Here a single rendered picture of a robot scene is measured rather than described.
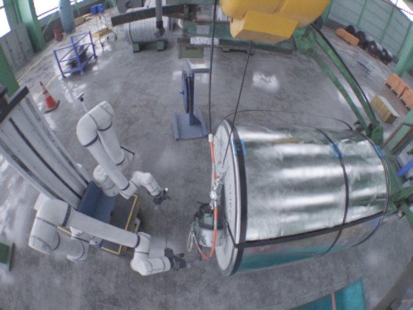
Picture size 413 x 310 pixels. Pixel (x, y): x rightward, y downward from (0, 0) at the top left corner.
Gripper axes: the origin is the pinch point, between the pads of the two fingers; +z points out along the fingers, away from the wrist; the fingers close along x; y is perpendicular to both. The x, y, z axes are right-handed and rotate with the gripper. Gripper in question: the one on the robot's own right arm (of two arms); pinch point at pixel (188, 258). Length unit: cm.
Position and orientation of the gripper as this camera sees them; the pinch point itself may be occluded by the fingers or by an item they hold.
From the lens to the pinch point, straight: 122.3
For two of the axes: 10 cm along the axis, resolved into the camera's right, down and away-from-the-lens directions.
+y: -0.6, 9.8, -2.0
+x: 7.5, -0.9, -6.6
